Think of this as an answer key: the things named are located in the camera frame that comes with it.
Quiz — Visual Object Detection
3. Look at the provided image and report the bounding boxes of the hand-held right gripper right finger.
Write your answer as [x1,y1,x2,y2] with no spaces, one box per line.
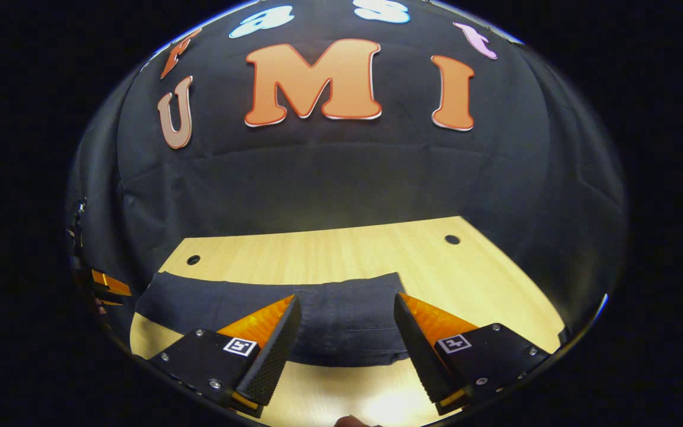
[393,292,551,416]

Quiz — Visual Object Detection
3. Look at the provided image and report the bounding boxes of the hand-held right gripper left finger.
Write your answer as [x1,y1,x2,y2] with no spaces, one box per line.
[148,294,302,419]

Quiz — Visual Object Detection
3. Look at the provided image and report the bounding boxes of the dark jeans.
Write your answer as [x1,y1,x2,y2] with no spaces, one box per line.
[134,272,411,368]

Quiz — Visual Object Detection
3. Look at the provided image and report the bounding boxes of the black backdrop cloth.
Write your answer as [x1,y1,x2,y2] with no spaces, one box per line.
[68,0,628,350]

